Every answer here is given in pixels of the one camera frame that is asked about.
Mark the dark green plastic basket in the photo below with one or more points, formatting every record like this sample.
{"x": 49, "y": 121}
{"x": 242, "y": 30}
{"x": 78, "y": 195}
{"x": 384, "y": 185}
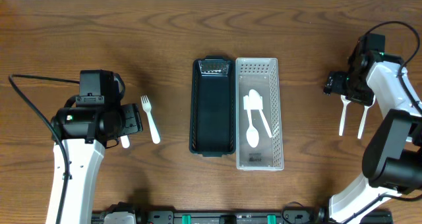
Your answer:
{"x": 212, "y": 125}

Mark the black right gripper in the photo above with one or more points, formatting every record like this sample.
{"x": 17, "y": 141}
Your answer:
{"x": 357, "y": 97}

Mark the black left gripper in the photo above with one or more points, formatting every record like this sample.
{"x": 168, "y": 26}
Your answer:
{"x": 132, "y": 118}

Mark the clear white plastic basket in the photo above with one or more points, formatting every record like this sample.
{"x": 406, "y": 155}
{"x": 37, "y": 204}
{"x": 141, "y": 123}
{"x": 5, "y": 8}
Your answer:
{"x": 260, "y": 74}

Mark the white plastic spoon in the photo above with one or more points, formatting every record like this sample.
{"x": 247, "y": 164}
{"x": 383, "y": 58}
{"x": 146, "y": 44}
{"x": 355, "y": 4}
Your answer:
{"x": 252, "y": 133}
{"x": 345, "y": 102}
{"x": 254, "y": 94}
{"x": 363, "y": 119}

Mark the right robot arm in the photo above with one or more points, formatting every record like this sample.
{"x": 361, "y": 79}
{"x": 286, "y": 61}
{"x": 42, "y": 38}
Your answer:
{"x": 389, "y": 171}

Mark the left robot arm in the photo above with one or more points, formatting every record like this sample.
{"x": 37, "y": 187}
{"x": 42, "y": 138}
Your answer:
{"x": 84, "y": 133}

